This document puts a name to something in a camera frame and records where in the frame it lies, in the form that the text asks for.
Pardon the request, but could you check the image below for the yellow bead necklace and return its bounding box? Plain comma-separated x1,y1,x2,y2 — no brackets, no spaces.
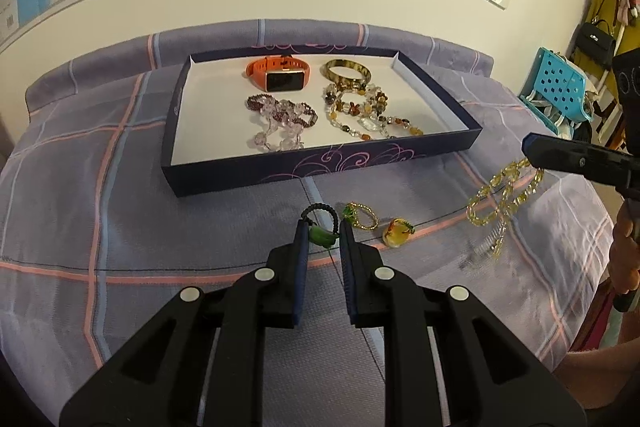
466,159,545,258

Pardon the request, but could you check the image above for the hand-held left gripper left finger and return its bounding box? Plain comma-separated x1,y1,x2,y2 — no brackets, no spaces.
59,219,311,427

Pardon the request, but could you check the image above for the clear crystal bead bracelet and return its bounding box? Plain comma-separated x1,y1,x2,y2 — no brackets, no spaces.
254,102,307,152

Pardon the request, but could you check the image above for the person's right hand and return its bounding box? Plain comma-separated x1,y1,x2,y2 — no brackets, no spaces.
609,202,640,295

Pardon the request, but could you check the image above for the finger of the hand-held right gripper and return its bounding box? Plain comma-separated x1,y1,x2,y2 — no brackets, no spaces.
522,132,640,200

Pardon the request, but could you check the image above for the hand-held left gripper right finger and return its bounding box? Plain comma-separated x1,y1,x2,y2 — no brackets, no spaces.
339,219,587,427

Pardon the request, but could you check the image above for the amber pendant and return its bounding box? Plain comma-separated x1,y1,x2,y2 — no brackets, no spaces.
382,218,416,249

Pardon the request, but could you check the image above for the pink plush toy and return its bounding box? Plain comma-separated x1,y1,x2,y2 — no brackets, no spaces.
617,0,640,25

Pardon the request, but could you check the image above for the tortoiseshell bangle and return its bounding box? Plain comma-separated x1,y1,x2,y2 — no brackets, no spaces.
321,59,372,86

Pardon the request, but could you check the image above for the orange smartwatch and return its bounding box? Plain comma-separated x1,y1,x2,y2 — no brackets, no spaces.
246,55,310,92

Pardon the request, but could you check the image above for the green jade pendant black cord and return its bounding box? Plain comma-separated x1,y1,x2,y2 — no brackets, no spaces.
300,203,341,249

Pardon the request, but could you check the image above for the pink plastic tub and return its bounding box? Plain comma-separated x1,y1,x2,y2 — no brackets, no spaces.
555,342,640,410

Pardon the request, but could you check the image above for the navy jewelry box tray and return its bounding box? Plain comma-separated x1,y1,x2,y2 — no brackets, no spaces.
160,47,483,198

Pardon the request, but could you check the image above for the small yellow bead ring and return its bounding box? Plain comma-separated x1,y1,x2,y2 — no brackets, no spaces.
344,202,380,231

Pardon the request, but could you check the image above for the turquoise plastic basket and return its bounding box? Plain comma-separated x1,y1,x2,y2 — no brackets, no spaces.
519,47,593,138

